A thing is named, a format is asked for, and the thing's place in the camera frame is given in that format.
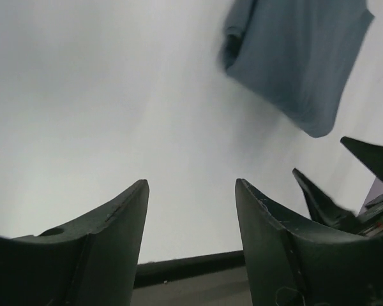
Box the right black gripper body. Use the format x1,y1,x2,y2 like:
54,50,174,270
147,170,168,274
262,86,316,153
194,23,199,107
355,193,383,236

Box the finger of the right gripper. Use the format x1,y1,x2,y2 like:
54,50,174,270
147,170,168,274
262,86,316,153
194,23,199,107
340,136,383,182
292,168,362,233

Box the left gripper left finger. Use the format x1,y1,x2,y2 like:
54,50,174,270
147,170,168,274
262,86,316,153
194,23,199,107
0,180,149,305

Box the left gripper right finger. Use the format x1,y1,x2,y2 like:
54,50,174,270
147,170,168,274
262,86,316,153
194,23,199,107
235,178,383,305

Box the blue-grey t shirt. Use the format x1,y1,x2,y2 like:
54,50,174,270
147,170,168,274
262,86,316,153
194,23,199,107
221,0,374,138

